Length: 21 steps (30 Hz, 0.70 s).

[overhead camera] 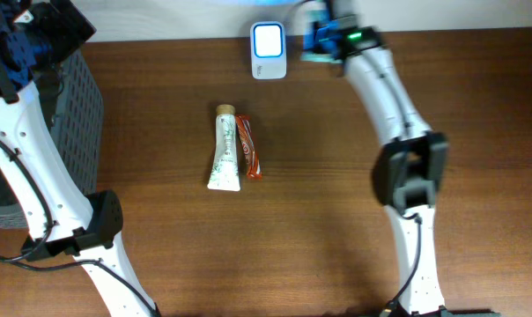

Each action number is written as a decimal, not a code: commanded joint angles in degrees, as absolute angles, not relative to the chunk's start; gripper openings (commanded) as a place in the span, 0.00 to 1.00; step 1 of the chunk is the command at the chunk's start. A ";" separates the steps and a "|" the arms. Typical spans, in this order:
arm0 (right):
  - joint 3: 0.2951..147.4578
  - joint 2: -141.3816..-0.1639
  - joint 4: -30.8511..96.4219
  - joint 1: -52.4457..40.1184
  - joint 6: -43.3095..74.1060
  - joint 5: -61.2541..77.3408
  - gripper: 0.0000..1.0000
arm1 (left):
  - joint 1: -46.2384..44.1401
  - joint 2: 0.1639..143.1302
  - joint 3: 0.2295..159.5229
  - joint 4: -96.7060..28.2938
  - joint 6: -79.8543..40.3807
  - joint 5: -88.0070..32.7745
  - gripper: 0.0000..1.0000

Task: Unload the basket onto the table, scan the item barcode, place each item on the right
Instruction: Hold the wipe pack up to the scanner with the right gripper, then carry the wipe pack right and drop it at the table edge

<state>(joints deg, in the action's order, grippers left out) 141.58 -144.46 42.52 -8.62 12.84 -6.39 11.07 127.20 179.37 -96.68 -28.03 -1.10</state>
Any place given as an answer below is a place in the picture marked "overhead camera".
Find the grey plastic mesh basket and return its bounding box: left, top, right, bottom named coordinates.
left=0, top=51, right=104, bottom=229

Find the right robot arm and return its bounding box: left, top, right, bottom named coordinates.
left=314, top=1, right=448, bottom=316

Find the white floral cream tube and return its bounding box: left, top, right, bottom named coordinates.
left=207, top=104, right=240, bottom=192

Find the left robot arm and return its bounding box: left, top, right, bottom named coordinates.
left=0, top=1, right=160, bottom=316

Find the teal snack packet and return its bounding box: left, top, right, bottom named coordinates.
left=300, top=9, right=342, bottom=64

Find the white barcode scanner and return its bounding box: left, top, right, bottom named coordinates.
left=250, top=21, right=287, bottom=80

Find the orange red snack bar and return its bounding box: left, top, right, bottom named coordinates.
left=235, top=114, right=262, bottom=180

